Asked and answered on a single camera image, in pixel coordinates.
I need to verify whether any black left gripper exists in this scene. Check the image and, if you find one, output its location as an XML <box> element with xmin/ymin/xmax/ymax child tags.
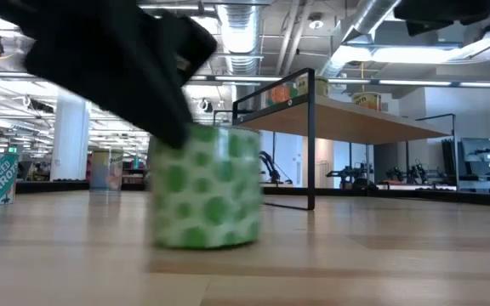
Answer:
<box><xmin>14</xmin><ymin>0</ymin><xmax>219</xmax><ymax>149</ymax></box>

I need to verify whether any orange slice print can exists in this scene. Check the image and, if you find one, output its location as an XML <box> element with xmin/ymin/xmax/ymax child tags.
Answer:
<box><xmin>265</xmin><ymin>82</ymin><xmax>299</xmax><ymax>107</ymax></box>

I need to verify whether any green dotted white can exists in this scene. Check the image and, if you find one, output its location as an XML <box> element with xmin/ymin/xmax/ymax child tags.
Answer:
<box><xmin>149</xmin><ymin>122</ymin><xmax>265</xmax><ymax>251</ymax></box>

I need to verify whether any yellow green labelled can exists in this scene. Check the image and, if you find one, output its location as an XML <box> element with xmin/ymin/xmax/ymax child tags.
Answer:
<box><xmin>295</xmin><ymin>75</ymin><xmax>330</xmax><ymax>98</ymax></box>

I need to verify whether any corn can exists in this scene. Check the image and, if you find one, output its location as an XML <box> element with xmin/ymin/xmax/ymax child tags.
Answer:
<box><xmin>350</xmin><ymin>91</ymin><xmax>383</xmax><ymax>112</ymax></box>

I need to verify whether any white column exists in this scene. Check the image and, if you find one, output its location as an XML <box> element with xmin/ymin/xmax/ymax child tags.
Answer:
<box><xmin>50</xmin><ymin>91</ymin><xmax>91</xmax><ymax>182</ymax></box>

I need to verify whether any grey computer monitor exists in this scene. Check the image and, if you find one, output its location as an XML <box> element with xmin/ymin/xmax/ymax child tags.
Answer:
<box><xmin>460</xmin><ymin>137</ymin><xmax>490</xmax><ymax>175</ymax></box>

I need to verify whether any black table edge rail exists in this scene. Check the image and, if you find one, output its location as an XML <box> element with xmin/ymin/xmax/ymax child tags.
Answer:
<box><xmin>14</xmin><ymin>180</ymin><xmax>490</xmax><ymax>209</ymax></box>

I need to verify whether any wooden shelf with black frame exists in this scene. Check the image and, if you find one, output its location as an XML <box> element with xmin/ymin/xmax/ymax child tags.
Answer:
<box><xmin>213</xmin><ymin>67</ymin><xmax>459</xmax><ymax>212</ymax></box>

